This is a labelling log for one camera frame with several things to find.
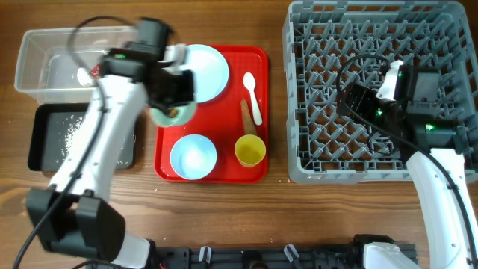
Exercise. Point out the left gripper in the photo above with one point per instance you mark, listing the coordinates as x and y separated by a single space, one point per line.
187 96

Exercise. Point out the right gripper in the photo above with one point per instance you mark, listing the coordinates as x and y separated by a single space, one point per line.
365 96

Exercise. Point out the brown food scrap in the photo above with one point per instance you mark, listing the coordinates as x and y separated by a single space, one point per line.
172 112

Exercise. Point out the light green bowl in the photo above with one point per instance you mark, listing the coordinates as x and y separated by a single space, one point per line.
184 115

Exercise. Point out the large light blue plate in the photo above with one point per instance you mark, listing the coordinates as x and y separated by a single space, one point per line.
210 71

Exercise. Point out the red snack wrapper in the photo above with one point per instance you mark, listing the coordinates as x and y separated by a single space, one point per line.
96 72

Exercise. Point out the light blue bowl with crumbs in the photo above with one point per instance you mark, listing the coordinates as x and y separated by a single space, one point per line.
193 157

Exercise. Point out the red plastic tray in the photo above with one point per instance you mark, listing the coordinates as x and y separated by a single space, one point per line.
220 120

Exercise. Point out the white plastic spoon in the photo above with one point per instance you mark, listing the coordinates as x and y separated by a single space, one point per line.
250 83

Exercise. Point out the yellow plastic cup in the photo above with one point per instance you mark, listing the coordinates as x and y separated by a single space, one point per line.
250 150

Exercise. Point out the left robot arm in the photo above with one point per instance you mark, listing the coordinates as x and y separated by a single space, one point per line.
72 216

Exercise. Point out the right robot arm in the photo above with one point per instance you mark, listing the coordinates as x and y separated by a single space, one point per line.
405 108

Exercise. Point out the grey dishwasher rack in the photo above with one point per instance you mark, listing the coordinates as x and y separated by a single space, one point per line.
328 44

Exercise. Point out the crumpled white paper scrap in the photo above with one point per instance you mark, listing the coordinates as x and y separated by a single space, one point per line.
84 78

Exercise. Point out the pile of white rice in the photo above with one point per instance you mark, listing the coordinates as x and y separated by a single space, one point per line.
73 124

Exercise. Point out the clear plastic bin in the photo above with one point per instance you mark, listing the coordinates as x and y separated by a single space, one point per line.
46 72

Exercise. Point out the black plastic tray bin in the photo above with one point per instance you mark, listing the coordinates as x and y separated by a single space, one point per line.
47 139

